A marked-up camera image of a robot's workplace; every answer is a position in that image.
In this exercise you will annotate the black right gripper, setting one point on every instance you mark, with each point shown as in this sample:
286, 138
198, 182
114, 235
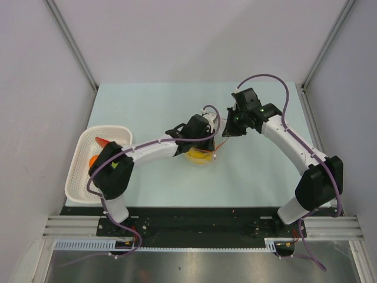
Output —
230, 130

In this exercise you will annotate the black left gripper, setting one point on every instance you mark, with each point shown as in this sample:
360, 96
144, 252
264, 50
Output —
209, 145

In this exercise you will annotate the fake yellow banana bunch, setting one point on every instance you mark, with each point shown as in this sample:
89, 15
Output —
200, 157

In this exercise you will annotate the clear zip top bag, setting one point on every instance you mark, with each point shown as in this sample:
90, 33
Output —
214, 125

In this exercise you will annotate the fake watermelon slice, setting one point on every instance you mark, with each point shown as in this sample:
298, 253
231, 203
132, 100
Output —
101, 142

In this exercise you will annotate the fake orange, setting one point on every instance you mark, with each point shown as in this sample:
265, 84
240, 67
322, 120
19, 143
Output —
92, 160

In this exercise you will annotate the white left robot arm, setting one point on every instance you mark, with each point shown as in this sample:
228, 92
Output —
111, 172

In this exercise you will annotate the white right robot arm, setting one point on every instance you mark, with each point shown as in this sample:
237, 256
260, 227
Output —
321, 176

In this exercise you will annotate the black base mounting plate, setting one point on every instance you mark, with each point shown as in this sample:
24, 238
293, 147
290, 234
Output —
202, 228

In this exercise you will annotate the white perforated plastic basket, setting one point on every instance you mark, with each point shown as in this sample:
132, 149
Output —
77, 179

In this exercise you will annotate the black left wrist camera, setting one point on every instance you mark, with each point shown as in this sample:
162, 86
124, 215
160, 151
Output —
197, 127

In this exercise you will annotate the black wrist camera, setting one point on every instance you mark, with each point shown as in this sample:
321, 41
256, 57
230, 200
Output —
197, 127
246, 100

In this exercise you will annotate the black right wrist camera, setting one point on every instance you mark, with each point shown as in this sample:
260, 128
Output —
246, 100

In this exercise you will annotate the aluminium frame rail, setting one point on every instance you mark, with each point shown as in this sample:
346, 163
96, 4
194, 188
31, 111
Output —
318, 228

